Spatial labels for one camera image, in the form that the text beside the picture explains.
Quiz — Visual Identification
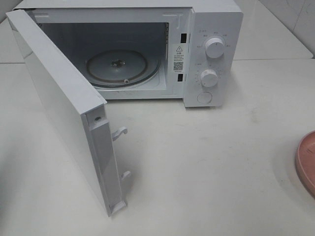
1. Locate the white microwave door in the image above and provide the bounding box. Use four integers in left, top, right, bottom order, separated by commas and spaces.
7, 10, 130, 216

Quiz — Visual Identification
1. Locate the white microwave oven body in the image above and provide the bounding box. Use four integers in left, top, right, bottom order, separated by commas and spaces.
12, 0, 243, 107

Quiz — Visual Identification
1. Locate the upper white power knob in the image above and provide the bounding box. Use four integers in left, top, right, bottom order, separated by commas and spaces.
204, 36, 225, 59

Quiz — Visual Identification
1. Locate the pink round plate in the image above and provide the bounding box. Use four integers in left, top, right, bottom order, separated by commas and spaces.
295, 131, 315, 198

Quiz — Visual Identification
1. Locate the white warning label sticker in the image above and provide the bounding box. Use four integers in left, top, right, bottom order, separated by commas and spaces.
171, 43, 187, 73

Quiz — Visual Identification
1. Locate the white timer knob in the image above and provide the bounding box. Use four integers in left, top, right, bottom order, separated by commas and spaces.
200, 69, 218, 88

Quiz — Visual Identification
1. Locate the glass microwave turntable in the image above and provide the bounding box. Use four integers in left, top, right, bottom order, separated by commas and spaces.
86, 49, 160, 88

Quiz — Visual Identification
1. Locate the round white door release button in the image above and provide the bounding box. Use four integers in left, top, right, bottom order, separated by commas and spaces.
197, 92, 212, 104

